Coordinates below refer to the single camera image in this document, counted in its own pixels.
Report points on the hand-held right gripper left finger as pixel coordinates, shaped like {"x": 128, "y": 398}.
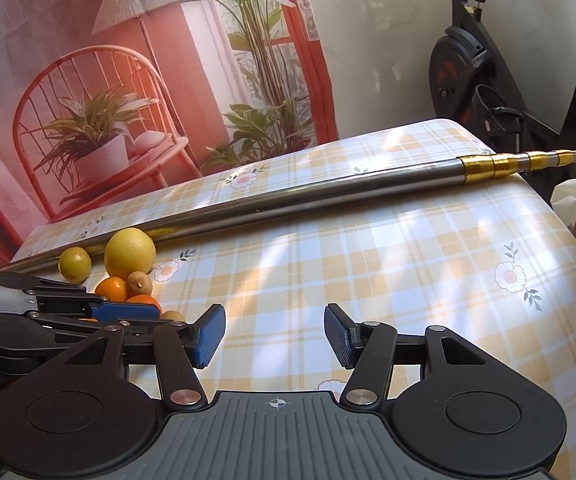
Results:
{"x": 210, "y": 334}

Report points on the small brown round fruit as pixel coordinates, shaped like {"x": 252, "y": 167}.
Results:
{"x": 140, "y": 283}
{"x": 172, "y": 316}

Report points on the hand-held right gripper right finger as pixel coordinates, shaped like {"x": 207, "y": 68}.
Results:
{"x": 337, "y": 334}

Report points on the orange tangerine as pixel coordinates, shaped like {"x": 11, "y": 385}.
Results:
{"x": 145, "y": 300}
{"x": 110, "y": 288}

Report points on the round yellow citrus fruit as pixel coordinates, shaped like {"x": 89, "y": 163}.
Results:
{"x": 130, "y": 251}

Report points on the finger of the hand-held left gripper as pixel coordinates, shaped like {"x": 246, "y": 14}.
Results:
{"x": 125, "y": 312}
{"x": 137, "y": 340}

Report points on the printed room backdrop cloth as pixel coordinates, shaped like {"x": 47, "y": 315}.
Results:
{"x": 42, "y": 20}

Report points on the yellow-green citrus fruit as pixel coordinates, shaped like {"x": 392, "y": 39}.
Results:
{"x": 74, "y": 264}

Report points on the yellow plaid tablecloth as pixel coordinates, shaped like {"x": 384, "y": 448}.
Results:
{"x": 368, "y": 270}

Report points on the telescopic metal pole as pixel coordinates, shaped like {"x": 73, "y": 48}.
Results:
{"x": 318, "y": 197}

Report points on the black exercise bike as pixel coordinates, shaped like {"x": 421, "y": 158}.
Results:
{"x": 448, "y": 75}

